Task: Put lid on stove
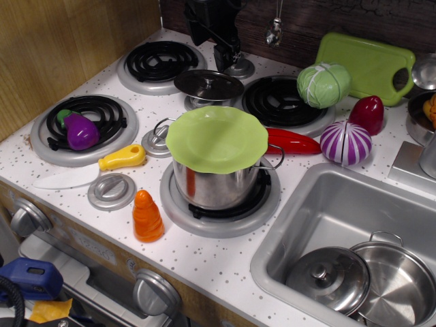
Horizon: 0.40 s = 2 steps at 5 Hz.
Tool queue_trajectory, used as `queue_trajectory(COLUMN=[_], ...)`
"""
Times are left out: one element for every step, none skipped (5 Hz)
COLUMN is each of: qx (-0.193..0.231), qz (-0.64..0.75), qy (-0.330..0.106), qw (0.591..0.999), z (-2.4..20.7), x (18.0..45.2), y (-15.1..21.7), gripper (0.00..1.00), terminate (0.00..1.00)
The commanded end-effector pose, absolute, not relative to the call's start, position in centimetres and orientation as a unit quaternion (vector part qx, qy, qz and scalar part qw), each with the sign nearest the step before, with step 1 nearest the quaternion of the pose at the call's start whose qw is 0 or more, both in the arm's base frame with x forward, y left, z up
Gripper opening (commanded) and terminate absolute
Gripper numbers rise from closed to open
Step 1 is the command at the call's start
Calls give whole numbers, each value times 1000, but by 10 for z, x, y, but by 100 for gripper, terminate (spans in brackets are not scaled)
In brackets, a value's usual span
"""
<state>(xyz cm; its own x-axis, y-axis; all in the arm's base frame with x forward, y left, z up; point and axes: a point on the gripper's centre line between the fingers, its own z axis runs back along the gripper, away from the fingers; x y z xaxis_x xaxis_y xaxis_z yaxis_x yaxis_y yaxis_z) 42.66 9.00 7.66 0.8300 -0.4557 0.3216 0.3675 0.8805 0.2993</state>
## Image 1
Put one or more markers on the green toy cabbage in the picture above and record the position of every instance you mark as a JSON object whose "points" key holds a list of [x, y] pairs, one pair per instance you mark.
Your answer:
{"points": [[323, 85]]}

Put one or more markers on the hanging glass crystal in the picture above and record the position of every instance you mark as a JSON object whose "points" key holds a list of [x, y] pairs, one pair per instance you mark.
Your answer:
{"points": [[274, 31]]}

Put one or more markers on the grey middle stove knob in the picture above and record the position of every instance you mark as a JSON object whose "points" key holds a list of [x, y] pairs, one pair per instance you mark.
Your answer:
{"points": [[154, 143]]}

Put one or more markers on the front left burner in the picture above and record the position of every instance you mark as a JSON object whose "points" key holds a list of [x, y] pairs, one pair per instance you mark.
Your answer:
{"points": [[115, 119]]}

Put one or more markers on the grey rear stove knob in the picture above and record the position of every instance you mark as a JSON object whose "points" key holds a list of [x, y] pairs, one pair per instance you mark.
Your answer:
{"points": [[241, 70]]}

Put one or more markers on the steel sink basin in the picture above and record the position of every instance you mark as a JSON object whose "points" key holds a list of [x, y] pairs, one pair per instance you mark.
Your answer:
{"points": [[334, 206]]}

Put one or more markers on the yellow cloth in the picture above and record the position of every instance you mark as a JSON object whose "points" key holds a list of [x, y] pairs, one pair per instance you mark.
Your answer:
{"points": [[46, 311]]}

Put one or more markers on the grey stove top knob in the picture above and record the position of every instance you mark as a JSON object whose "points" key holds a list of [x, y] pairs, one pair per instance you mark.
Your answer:
{"points": [[111, 192]]}

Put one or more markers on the back right burner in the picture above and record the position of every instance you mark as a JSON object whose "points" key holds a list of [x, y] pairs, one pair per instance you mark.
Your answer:
{"points": [[275, 102]]}

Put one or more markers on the dark red toy pepper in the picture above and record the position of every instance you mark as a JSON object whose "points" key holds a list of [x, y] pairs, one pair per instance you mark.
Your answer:
{"points": [[368, 113]]}

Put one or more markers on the grey stove knob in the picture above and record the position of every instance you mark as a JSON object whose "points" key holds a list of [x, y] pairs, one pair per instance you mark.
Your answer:
{"points": [[241, 70], [111, 192], [154, 143]]}

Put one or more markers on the steel pot lid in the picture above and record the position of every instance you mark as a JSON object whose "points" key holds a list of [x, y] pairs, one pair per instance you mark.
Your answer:
{"points": [[208, 85]]}

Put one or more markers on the front right burner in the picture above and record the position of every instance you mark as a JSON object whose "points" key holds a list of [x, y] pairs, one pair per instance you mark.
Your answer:
{"points": [[225, 223]]}

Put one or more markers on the grey oven knob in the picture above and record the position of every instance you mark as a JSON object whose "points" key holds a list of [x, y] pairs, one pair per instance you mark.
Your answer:
{"points": [[28, 218], [153, 295]]}

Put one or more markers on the steel ladle cup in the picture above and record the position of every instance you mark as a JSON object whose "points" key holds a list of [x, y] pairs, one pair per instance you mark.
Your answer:
{"points": [[423, 72]]}

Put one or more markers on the purple toy eggplant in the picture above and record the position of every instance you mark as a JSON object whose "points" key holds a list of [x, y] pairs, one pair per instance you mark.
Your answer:
{"points": [[82, 133]]}

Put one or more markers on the blue clamp tool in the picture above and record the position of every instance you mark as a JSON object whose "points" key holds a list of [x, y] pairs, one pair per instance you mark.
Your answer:
{"points": [[36, 279]]}

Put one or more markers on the red toy chili pepper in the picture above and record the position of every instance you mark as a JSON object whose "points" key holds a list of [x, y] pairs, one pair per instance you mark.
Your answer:
{"points": [[291, 143]]}

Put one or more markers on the grey knob under lid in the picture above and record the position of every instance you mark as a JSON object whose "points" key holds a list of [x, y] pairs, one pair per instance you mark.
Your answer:
{"points": [[191, 103]]}

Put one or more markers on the green silicone lid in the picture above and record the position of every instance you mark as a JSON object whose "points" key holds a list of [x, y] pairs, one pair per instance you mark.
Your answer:
{"points": [[217, 140]]}

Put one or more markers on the grey faucet base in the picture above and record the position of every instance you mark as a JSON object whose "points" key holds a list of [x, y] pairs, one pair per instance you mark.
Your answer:
{"points": [[414, 166]]}

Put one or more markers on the steel pot on burner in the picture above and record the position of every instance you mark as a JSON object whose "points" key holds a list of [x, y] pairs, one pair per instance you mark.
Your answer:
{"points": [[215, 191]]}

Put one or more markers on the back left burner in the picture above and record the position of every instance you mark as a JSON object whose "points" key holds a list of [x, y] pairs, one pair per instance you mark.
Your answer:
{"points": [[151, 68]]}

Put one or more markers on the steel bowl with fruit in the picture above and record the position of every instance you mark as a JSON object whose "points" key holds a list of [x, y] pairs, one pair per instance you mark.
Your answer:
{"points": [[418, 125]]}

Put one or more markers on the purple toy onion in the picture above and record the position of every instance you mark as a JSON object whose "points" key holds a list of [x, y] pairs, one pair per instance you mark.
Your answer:
{"points": [[345, 143]]}

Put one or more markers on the yellow toy fruit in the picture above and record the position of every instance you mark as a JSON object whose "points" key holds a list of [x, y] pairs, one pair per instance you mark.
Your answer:
{"points": [[429, 109]]}

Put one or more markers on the grey front oven knob right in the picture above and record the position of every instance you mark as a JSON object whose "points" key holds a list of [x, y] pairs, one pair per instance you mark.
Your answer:
{"points": [[153, 295]]}

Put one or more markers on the steel lid in sink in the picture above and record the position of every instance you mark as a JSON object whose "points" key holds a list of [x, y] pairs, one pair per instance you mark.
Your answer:
{"points": [[333, 276]]}

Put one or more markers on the green cutting board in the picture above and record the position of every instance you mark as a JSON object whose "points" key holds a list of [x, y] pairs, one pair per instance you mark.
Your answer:
{"points": [[376, 68]]}

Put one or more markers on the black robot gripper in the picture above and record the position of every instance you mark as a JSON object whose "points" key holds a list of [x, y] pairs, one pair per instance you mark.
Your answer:
{"points": [[215, 20]]}

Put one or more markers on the grey front oven knob left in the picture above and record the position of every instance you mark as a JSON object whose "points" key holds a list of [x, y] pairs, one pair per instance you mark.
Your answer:
{"points": [[28, 218]]}

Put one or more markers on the steel pot in sink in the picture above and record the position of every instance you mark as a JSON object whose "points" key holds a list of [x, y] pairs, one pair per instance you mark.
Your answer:
{"points": [[402, 289]]}

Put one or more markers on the yellow handled toy knife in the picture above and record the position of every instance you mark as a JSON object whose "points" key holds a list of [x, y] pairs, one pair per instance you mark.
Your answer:
{"points": [[129, 156]]}

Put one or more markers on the burner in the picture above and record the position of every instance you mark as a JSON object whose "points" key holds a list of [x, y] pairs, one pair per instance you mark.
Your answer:
{"points": [[151, 68], [275, 102], [115, 119], [225, 223]]}

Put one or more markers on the orange toy carrot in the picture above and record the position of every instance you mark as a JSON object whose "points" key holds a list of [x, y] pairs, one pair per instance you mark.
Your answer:
{"points": [[148, 224]]}

